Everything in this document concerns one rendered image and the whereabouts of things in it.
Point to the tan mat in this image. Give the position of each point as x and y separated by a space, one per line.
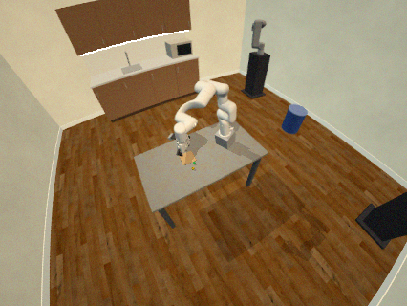
188 158

